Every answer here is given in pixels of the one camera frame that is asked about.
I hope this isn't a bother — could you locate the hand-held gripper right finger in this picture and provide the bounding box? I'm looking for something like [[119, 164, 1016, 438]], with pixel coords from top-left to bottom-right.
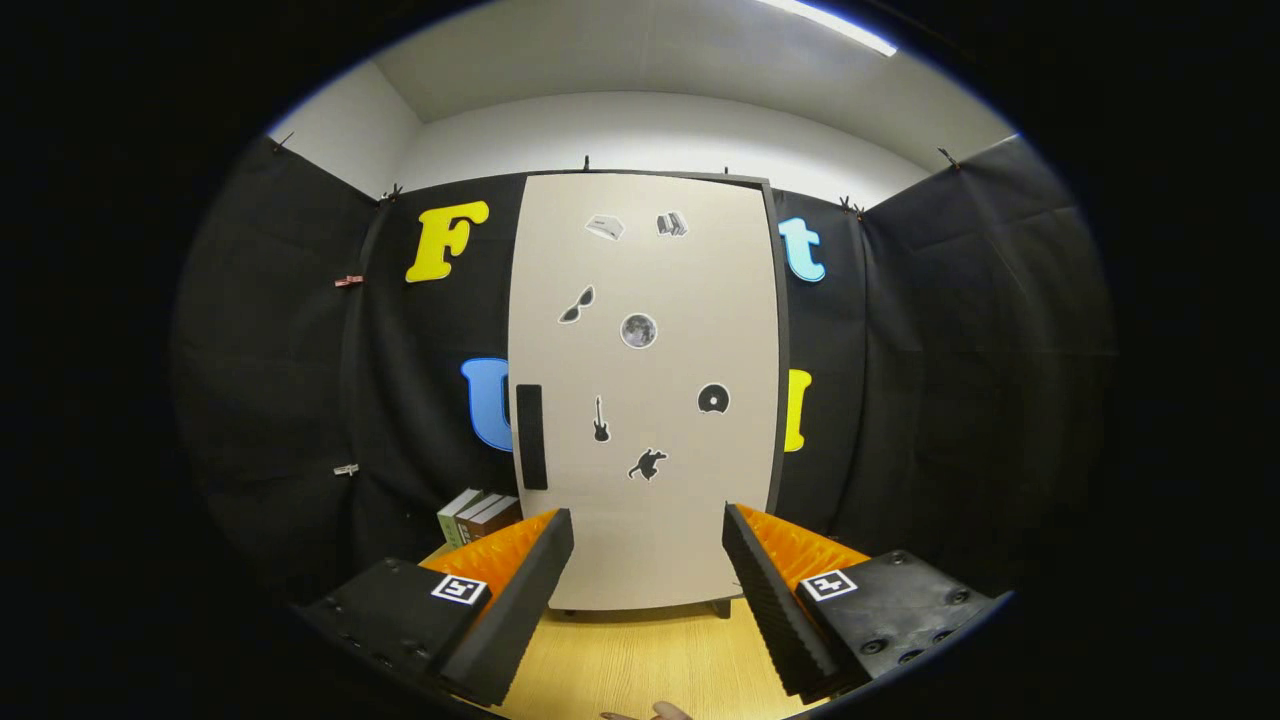
[[720, 503, 999, 704]]

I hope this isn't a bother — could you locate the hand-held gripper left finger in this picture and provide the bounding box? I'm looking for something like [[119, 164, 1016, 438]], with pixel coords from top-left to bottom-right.
[[300, 508, 577, 709]]

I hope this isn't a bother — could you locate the black door handle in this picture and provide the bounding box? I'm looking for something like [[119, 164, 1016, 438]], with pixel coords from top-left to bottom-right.
[[515, 384, 549, 491]]

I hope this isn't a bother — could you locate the dark brown book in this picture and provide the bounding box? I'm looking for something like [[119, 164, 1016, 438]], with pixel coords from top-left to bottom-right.
[[455, 493, 507, 546]]

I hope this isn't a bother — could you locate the green book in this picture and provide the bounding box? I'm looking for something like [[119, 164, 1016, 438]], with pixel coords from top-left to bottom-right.
[[437, 488, 484, 549]]

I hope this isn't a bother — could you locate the dark grey cabinet body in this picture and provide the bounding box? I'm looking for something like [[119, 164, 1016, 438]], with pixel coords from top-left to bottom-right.
[[520, 170, 793, 619]]

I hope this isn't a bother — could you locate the black backdrop cloth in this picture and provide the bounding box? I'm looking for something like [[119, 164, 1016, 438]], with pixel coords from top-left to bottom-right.
[[172, 135, 1116, 601]]

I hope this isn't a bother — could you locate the long ceiling light strip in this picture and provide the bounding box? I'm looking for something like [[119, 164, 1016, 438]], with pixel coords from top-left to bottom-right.
[[755, 0, 899, 57]]

